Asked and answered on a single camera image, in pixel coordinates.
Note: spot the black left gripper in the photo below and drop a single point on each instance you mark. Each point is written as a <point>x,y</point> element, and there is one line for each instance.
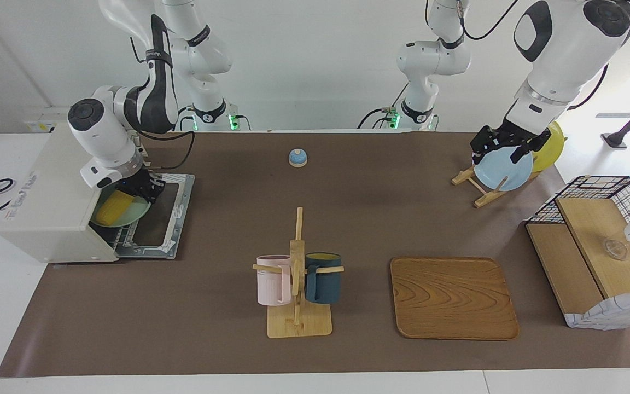
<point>509,134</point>

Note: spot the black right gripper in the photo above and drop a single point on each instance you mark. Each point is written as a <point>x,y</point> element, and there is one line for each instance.
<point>140,185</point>

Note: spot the pale green plate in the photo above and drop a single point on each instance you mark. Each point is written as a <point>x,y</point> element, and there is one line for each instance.
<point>135,214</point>

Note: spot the glass oven door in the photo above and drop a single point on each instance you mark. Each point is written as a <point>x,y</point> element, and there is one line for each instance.
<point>156,230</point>

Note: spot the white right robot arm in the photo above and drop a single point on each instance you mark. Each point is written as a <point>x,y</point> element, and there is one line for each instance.
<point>101,131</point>

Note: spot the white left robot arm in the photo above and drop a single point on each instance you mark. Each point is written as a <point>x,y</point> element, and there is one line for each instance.
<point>569,49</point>

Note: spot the white toaster oven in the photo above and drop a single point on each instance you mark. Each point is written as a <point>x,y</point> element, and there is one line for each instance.
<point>47,191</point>

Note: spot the light blue plate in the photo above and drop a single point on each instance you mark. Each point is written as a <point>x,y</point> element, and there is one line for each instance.
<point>503,172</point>

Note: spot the yellow plate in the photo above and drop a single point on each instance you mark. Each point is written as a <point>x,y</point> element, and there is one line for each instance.
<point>550,150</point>

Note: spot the wooden plate rack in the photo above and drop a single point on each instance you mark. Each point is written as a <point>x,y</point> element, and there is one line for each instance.
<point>461,177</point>

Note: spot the white power strip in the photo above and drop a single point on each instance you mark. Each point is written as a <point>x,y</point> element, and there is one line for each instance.
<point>41,125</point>

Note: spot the brown table mat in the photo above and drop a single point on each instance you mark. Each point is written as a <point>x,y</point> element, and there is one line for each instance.
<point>293,219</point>

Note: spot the small blue white bell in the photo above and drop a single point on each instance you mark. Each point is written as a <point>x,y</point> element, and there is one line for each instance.
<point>297,158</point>

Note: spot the pink mug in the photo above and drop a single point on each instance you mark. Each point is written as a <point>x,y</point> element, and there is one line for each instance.
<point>271,282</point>

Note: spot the small clear glass bowl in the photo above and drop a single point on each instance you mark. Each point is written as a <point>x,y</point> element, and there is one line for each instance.
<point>616,250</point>

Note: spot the wooden serving tray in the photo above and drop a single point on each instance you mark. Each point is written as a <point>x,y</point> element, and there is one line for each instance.
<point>451,298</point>

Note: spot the dark teal mug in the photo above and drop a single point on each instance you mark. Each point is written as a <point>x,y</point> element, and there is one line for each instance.
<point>326,284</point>

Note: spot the wooden mug tree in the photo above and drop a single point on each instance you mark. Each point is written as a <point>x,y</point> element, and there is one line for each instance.
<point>298,325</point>

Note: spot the white checked cloth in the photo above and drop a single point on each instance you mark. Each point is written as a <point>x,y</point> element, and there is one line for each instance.
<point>616,314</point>

